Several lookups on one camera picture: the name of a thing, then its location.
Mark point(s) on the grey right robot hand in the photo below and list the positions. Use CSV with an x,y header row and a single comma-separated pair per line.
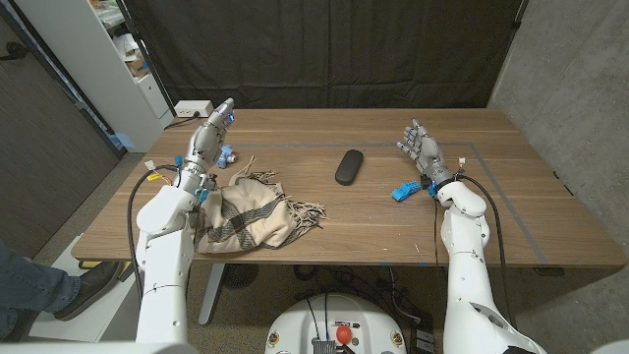
x,y
427,150

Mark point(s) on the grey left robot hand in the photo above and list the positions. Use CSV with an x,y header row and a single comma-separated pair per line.
x,y
206,142

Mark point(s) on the beige plaid fringed scarf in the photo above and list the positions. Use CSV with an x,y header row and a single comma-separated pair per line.
x,y
255,216

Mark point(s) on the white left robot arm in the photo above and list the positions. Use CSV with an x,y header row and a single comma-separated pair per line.
x,y
162,275

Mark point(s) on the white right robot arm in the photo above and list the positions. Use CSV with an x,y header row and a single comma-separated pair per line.
x,y
467,285

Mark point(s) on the blue lego piece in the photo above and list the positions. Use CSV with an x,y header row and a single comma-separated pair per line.
x,y
405,191

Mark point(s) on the black glasses case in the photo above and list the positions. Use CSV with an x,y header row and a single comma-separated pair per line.
x,y
349,167

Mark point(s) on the small light blue toy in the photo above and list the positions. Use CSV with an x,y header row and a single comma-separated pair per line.
x,y
226,156

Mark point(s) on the white power strip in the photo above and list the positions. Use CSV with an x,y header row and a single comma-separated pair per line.
x,y
192,108

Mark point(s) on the cardboard box on shelf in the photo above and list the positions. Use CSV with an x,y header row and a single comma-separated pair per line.
x,y
137,66

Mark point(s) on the black round floor object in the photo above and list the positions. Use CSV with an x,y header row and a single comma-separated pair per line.
x,y
240,275

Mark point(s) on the white shelf cabinet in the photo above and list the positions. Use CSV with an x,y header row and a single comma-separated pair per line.
x,y
93,64

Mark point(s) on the black curtain backdrop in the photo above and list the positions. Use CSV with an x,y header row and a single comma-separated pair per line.
x,y
324,54

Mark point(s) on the grey table leg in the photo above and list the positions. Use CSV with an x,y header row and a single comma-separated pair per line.
x,y
211,295

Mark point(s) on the person's dark shoe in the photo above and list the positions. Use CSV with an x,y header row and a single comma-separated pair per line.
x,y
88,290

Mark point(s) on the black floor power strip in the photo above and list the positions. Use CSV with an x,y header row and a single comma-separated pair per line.
x,y
422,339

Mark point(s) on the red emergency stop button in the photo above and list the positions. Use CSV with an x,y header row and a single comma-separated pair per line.
x,y
344,334

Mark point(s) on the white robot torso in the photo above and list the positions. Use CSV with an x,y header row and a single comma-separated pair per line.
x,y
304,324

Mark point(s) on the person's leg in jeans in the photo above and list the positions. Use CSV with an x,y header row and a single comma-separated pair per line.
x,y
29,290

